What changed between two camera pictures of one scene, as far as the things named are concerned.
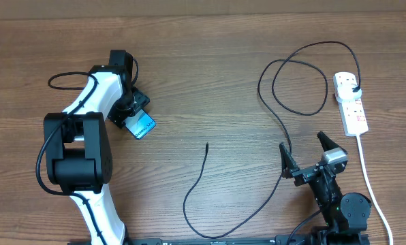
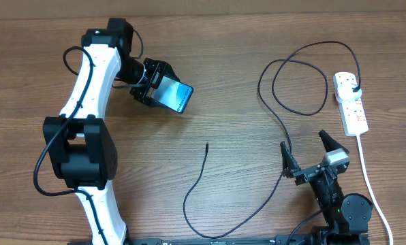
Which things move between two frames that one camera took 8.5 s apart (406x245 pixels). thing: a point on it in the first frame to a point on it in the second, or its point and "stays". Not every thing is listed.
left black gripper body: x=127 y=105 to x=152 y=70
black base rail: x=280 y=239 stays
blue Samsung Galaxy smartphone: x=139 y=124 to x=173 y=94
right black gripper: x=303 y=174 stays
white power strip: x=352 y=114 stays
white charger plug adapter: x=347 y=92 stays
